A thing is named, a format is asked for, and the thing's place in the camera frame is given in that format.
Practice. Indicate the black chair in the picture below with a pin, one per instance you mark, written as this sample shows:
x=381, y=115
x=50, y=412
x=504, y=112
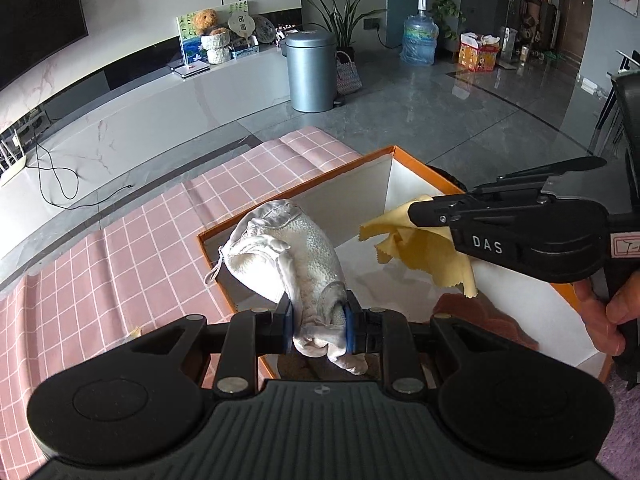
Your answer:
x=625, y=110

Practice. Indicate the yellow cleaning cloth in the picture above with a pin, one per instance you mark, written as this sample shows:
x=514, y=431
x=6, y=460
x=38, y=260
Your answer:
x=430, y=255

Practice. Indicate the white towel cloth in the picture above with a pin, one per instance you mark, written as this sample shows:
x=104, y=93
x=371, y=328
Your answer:
x=300, y=255

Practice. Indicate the person's right hand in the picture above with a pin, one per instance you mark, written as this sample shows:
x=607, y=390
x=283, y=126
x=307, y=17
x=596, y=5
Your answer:
x=595, y=315

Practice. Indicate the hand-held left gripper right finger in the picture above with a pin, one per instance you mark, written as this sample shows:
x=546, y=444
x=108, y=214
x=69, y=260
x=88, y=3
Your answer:
x=350, y=326

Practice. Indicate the pink checkered tablecloth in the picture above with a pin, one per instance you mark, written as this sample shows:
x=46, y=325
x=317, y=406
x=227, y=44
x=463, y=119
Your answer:
x=125, y=260

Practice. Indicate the brown teddy bear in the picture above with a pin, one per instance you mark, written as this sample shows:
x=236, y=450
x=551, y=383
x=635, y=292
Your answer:
x=205, y=21

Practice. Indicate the orange cardboard box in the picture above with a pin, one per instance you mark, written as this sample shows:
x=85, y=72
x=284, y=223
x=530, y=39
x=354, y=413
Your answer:
x=350, y=195

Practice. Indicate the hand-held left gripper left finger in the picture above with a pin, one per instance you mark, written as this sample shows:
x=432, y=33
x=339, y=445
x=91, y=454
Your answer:
x=288, y=326

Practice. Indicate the teddy bear with baskets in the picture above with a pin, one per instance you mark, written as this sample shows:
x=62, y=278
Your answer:
x=192, y=47

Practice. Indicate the woven basket bag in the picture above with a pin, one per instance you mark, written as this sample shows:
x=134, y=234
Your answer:
x=346, y=77

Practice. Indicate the orange gift box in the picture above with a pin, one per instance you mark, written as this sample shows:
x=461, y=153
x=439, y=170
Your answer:
x=477, y=55

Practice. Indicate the white marble television console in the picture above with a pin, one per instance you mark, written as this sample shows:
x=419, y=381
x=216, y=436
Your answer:
x=150, y=115

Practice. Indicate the decorative plate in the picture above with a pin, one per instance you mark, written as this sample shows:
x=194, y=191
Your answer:
x=263, y=29

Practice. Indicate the round paper fan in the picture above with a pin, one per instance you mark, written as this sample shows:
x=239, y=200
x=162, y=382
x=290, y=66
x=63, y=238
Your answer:
x=239, y=24

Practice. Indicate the white knit pot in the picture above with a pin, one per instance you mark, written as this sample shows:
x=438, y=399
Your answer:
x=216, y=39
x=219, y=55

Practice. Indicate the black wall television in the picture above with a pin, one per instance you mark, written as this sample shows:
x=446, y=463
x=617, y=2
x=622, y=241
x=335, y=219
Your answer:
x=30, y=15

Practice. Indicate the brown door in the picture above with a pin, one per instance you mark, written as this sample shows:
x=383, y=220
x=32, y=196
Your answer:
x=574, y=15

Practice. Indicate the silver laptop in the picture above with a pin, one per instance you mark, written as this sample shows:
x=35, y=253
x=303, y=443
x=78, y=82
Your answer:
x=192, y=69

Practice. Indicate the blue water jug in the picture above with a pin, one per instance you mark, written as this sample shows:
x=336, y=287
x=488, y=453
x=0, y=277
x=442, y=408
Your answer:
x=419, y=35

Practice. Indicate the grey metal trash can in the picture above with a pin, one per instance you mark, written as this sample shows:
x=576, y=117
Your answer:
x=310, y=70

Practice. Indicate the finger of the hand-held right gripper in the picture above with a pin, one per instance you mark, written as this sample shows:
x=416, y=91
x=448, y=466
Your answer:
x=540, y=172
x=440, y=212

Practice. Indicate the white router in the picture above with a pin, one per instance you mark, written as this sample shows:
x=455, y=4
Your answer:
x=12, y=165

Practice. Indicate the long-leaf potted plant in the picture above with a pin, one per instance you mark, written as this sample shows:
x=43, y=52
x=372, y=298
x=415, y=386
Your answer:
x=345, y=15

